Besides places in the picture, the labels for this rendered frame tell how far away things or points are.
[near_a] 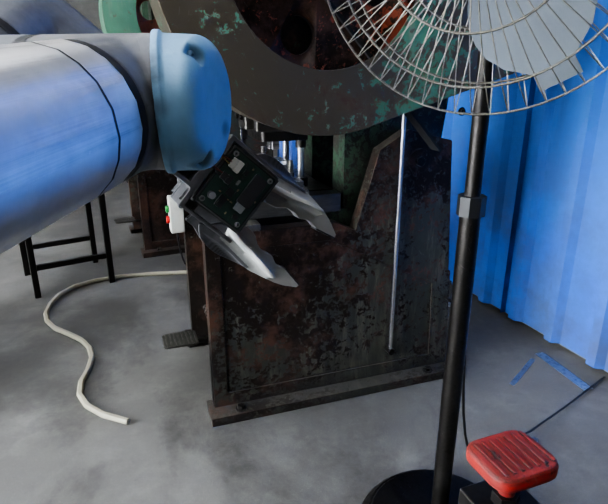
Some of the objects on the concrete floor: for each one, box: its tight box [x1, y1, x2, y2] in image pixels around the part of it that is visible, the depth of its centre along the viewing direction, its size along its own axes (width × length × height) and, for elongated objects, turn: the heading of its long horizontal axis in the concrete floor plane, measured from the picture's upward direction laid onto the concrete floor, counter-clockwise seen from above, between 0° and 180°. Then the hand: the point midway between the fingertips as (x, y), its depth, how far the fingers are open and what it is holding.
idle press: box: [149, 0, 515, 427], centre depth 189 cm, size 153×99×174 cm, turn 109°
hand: (303, 252), depth 54 cm, fingers open, 5 cm apart
